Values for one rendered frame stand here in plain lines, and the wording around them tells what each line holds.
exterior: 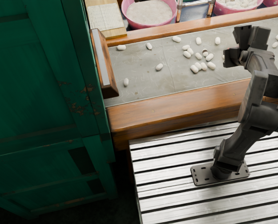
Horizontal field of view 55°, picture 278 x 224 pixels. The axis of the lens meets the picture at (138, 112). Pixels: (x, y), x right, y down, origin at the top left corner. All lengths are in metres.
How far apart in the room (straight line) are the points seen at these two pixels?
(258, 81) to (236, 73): 0.52
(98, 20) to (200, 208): 0.88
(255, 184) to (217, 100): 0.32
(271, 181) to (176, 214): 0.35
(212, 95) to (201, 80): 0.10
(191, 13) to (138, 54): 0.44
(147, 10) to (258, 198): 0.94
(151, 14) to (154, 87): 0.43
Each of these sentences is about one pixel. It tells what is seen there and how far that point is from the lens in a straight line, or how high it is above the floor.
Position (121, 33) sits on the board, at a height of 0.78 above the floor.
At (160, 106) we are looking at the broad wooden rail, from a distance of 0.98.
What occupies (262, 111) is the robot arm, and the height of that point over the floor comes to 1.08.
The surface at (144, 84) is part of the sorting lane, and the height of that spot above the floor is 0.74.
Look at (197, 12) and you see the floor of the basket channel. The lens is 1.50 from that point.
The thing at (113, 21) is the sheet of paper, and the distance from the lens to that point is 1.26.
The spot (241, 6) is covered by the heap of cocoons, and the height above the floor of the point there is 0.74.
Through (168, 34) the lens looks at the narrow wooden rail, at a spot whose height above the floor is 0.76.
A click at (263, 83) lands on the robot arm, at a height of 1.12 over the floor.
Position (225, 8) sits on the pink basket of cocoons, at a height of 0.76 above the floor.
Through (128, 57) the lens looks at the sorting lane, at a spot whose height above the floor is 0.74.
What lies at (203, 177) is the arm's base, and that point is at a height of 0.68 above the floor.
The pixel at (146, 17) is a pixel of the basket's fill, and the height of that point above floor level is 0.73.
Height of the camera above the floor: 1.59
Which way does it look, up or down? 59 degrees down
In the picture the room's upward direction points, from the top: 1 degrees counter-clockwise
